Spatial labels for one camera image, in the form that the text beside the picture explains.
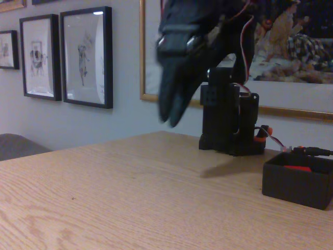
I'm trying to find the red white arm cable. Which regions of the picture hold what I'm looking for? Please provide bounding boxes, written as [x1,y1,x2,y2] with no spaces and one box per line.
[231,14,255,96]

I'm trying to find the orange black table clamp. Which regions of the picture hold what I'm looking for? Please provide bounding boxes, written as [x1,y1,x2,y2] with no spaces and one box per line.
[253,124,274,149]

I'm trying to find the medium black framed drawing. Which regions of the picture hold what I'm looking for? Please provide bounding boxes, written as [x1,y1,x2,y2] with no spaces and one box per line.
[19,14,62,102]

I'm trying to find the small gold picture frame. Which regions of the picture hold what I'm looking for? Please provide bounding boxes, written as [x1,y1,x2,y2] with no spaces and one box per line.
[0,0,27,13]

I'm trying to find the red cube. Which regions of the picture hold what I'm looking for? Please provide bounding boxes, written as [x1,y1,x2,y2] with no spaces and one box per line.
[283,165,312,173]

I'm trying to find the black box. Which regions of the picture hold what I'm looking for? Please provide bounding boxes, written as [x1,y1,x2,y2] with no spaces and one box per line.
[262,152,333,211]

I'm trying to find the large gold framed painting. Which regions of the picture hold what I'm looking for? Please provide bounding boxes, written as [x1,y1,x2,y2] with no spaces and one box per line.
[139,0,333,123]

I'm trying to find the large black framed drawing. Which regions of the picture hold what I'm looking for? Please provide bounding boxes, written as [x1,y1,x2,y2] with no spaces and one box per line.
[60,6,113,109]

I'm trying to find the red white servo cable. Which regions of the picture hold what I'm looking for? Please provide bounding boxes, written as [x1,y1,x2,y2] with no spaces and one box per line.
[267,134,292,153]

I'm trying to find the small black framed drawing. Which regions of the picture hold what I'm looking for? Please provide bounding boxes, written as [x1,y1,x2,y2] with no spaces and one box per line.
[0,30,20,70]

